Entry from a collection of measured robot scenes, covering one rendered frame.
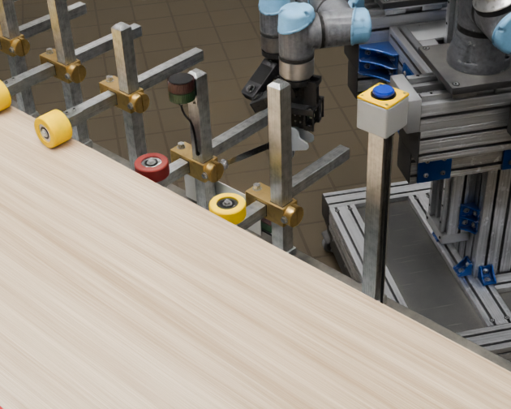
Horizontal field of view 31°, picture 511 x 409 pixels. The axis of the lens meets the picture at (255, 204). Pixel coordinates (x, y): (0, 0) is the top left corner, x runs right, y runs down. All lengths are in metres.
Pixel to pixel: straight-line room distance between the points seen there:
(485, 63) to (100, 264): 0.99
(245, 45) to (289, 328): 3.15
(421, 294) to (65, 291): 1.32
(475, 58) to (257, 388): 1.00
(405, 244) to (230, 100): 1.50
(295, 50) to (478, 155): 0.68
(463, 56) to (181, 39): 2.79
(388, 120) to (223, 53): 2.99
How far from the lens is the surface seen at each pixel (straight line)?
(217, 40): 4.77
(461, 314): 2.75
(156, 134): 3.99
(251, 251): 1.84
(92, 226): 1.95
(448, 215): 2.75
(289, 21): 1.88
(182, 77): 2.05
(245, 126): 2.32
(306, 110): 1.97
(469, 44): 2.19
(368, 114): 1.71
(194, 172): 2.20
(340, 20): 1.92
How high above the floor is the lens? 2.05
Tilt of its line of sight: 36 degrees down
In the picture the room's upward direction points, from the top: 3 degrees counter-clockwise
